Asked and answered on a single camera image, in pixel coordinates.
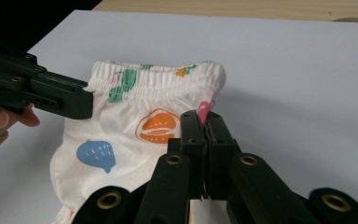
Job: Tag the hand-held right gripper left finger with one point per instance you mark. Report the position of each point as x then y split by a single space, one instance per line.
194 146

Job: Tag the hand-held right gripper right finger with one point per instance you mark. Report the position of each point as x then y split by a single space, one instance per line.
219 146

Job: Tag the white fruit print pants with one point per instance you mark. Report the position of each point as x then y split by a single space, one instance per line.
124 130

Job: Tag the wooden table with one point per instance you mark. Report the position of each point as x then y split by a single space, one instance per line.
230 7

